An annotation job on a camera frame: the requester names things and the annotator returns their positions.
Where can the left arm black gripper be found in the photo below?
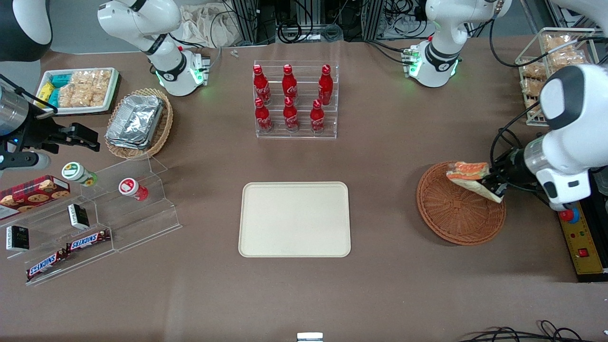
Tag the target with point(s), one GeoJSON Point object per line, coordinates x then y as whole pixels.
{"type": "Point", "coordinates": [514, 172]}

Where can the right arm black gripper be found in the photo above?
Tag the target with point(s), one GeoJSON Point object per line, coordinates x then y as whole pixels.
{"type": "Point", "coordinates": [39, 134]}

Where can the sandwich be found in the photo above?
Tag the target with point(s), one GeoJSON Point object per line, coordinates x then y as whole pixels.
{"type": "Point", "coordinates": [468, 172]}

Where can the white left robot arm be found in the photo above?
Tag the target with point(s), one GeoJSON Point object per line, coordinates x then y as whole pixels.
{"type": "Point", "coordinates": [570, 137]}

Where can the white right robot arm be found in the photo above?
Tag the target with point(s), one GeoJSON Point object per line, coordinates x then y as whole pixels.
{"type": "Point", "coordinates": [166, 66]}

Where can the brown round wicker basket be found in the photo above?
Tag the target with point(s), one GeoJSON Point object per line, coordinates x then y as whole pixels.
{"type": "Point", "coordinates": [456, 213]}

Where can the white snack tray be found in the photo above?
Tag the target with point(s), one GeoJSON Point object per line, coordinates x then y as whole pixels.
{"type": "Point", "coordinates": [111, 95]}

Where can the light oval wicker basket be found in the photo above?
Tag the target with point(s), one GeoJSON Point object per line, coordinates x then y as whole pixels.
{"type": "Point", "coordinates": [164, 128]}

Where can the cream plastic tray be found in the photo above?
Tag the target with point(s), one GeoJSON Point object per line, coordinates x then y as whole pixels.
{"type": "Point", "coordinates": [294, 218]}

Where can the green bottle yellow flower lid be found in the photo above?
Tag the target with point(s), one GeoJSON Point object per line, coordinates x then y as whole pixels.
{"type": "Point", "coordinates": [78, 173]}

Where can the rice cracker pack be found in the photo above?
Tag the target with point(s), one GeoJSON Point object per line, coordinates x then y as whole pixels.
{"type": "Point", "coordinates": [92, 78]}
{"type": "Point", "coordinates": [78, 97]}

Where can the aluminium foil container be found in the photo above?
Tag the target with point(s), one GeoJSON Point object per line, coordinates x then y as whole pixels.
{"type": "Point", "coordinates": [135, 118]}
{"type": "Point", "coordinates": [126, 145]}

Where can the teal snack box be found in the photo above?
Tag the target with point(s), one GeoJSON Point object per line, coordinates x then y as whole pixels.
{"type": "Point", "coordinates": [61, 80]}
{"type": "Point", "coordinates": [53, 99]}

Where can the yellow snack pack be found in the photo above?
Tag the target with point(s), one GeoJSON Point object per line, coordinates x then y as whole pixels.
{"type": "Point", "coordinates": [45, 91]}

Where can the red bottle white lid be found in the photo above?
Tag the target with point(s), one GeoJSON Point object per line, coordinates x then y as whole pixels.
{"type": "Point", "coordinates": [133, 188]}

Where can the red cookie box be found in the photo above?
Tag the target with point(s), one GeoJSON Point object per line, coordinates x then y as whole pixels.
{"type": "Point", "coordinates": [33, 192]}

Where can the small black box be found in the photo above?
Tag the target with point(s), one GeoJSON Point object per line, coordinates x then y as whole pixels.
{"type": "Point", "coordinates": [78, 216]}
{"type": "Point", "coordinates": [17, 238]}

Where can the clear acrylic stepped display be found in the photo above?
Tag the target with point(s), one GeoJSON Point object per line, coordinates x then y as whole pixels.
{"type": "Point", "coordinates": [142, 218]}

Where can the cracker snack pack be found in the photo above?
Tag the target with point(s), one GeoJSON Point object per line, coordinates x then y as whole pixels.
{"type": "Point", "coordinates": [560, 43]}
{"type": "Point", "coordinates": [532, 90]}
{"type": "Point", "coordinates": [567, 61]}
{"type": "Point", "coordinates": [533, 71]}

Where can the snickers bar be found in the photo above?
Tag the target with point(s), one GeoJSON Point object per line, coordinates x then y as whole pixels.
{"type": "Point", "coordinates": [88, 240]}
{"type": "Point", "coordinates": [47, 264]}

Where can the yellow control box red button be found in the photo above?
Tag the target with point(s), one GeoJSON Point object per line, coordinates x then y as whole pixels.
{"type": "Point", "coordinates": [582, 251]}

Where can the white cloth bag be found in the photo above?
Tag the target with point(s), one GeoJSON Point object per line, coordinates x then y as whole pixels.
{"type": "Point", "coordinates": [204, 23]}

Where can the red cola bottle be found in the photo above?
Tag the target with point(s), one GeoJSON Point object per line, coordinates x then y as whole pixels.
{"type": "Point", "coordinates": [261, 85]}
{"type": "Point", "coordinates": [263, 118]}
{"type": "Point", "coordinates": [325, 85]}
{"type": "Point", "coordinates": [317, 118]}
{"type": "Point", "coordinates": [290, 116]}
{"type": "Point", "coordinates": [289, 83]}

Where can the clear acrylic bottle rack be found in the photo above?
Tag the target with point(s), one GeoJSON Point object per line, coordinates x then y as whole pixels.
{"type": "Point", "coordinates": [304, 134]}

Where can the small white box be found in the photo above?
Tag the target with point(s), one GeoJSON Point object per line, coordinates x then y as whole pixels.
{"type": "Point", "coordinates": [309, 337]}

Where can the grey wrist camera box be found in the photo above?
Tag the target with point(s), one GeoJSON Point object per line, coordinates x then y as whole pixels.
{"type": "Point", "coordinates": [23, 161]}

